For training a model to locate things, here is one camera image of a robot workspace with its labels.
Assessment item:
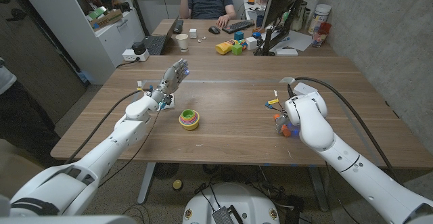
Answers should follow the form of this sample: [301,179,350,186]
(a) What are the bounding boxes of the grey electronics box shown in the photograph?
[212,206,237,224]

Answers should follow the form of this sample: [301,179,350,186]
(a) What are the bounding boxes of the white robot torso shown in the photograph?
[182,182,281,224]

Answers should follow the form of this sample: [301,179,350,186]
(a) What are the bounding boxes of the dark laptop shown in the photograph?
[141,14,180,56]

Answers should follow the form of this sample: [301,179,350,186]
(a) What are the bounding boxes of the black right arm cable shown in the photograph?
[286,76,403,184]

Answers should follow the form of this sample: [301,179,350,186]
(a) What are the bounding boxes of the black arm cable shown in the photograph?
[64,89,150,166]
[286,76,403,184]

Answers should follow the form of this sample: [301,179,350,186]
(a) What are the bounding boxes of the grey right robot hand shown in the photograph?
[274,114,300,137]

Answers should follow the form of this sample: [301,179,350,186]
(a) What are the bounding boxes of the white cube box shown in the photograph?
[244,36,258,51]

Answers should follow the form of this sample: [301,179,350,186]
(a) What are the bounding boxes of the black keyboard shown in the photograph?
[221,19,255,35]

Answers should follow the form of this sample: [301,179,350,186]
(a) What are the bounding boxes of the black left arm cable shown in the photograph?
[64,89,150,166]

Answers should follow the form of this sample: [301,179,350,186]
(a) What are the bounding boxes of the white paper sheet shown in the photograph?
[270,30,313,52]

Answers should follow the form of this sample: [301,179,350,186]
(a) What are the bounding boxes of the white paper cup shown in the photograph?
[175,33,189,53]

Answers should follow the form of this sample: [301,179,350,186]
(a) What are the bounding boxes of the clear jar of toys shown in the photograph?
[311,22,332,48]

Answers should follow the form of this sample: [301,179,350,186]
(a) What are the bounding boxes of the dark door handle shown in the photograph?
[5,8,27,22]

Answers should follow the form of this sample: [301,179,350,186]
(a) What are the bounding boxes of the orange and white glue stick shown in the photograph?
[273,113,292,138]

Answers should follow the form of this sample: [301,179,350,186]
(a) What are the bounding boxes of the flat white box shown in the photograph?
[274,47,299,57]

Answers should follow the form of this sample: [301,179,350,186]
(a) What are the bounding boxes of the cardboard box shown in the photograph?
[89,8,124,30]

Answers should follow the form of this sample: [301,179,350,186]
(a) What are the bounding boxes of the colourful stacking cups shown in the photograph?
[178,109,201,131]

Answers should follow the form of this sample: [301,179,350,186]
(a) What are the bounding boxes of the black floor fan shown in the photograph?
[154,162,180,180]

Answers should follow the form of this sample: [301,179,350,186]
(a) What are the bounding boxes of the white round canister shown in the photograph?
[307,3,332,35]

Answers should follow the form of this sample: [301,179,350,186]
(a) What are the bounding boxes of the seated person in grey shirt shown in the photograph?
[179,0,237,28]

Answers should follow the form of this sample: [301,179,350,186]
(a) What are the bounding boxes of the black computer monitor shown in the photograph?
[253,0,307,56]

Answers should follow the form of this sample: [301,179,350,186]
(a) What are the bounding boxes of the white shelf unit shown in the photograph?
[15,0,146,85]

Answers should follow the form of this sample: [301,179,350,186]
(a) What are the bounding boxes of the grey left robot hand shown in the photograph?
[151,58,189,107]

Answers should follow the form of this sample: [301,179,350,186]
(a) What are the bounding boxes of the yellow toy bottle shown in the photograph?
[215,39,240,55]

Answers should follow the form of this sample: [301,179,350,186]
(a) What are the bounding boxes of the small white plastic box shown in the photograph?
[292,82,319,96]

